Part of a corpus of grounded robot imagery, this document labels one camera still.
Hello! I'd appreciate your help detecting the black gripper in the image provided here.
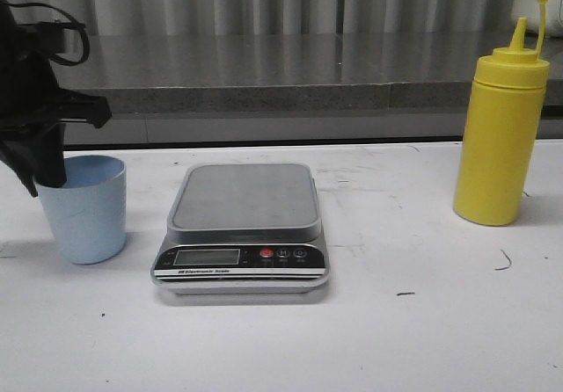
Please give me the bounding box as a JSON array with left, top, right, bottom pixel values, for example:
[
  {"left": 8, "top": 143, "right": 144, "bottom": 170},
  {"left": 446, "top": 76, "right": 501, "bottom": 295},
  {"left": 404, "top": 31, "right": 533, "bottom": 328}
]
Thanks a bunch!
[{"left": 1, "top": 0, "right": 112, "bottom": 197}]

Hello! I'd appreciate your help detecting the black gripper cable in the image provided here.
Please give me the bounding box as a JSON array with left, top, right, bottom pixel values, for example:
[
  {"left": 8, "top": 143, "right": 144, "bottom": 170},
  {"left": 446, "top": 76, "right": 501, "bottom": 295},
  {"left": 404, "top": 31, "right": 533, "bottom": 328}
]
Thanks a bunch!
[{"left": 8, "top": 3, "right": 91, "bottom": 66}]

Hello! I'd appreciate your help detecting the white appliance in background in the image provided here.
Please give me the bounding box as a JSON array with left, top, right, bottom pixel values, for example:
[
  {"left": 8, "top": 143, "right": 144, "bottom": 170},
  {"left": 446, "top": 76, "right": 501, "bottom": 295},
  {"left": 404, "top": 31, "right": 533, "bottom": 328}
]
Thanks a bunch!
[{"left": 511, "top": 0, "right": 562, "bottom": 38}]

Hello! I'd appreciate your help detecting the yellow squeeze bottle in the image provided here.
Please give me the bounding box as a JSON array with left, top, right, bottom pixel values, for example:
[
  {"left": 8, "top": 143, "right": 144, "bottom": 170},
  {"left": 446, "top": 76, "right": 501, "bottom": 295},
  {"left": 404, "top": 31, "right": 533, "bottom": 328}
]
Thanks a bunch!
[{"left": 453, "top": 0, "right": 550, "bottom": 226}]

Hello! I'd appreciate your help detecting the silver digital kitchen scale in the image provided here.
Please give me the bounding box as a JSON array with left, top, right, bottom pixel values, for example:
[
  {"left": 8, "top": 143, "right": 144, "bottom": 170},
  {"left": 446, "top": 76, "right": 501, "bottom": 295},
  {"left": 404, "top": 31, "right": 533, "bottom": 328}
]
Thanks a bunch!
[{"left": 150, "top": 163, "right": 330, "bottom": 294}]

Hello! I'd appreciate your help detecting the light blue plastic cup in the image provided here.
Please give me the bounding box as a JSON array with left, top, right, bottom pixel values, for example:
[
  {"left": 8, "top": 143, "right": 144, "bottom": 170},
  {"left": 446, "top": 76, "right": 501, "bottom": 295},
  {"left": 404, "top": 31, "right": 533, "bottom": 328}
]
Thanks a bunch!
[{"left": 34, "top": 155, "right": 127, "bottom": 265}]

